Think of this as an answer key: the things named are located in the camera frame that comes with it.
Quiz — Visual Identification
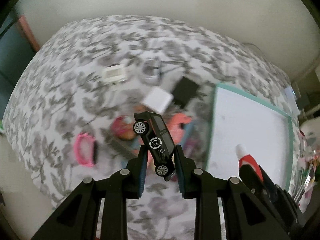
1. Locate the grey floral bedspread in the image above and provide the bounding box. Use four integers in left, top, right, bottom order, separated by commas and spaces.
3, 15, 291, 206

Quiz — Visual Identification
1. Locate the black power adapter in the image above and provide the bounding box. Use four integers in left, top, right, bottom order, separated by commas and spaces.
171, 76, 200, 108

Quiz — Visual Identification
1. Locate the teal rimmed white tray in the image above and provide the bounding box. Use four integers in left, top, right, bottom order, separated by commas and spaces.
205, 83, 294, 190

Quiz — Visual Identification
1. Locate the white power strip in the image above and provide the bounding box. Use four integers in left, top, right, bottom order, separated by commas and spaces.
284, 86, 300, 117

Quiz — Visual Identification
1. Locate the white grey toy helmet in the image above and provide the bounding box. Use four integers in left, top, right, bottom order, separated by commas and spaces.
139, 59, 161, 86

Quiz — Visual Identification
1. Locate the red white small bottle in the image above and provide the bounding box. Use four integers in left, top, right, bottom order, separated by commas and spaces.
235, 144, 263, 181

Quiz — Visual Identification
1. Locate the brown pink puppy figurine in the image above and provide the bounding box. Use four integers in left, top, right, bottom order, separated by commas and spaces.
110, 104, 145, 140

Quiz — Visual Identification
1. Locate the purple lead refill case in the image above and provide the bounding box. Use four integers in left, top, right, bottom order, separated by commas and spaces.
104, 136, 136, 160

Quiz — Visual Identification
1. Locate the pink toy bracelet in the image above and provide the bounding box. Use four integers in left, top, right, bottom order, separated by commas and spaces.
75, 132, 99, 168

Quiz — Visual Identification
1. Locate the black toy car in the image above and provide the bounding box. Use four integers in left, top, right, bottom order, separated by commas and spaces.
133, 111, 175, 181

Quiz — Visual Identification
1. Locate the white charger cube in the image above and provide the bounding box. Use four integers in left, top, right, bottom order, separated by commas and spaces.
141, 87, 173, 114

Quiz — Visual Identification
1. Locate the white plastic clip frame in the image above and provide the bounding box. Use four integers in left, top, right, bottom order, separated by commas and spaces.
101, 64, 127, 84

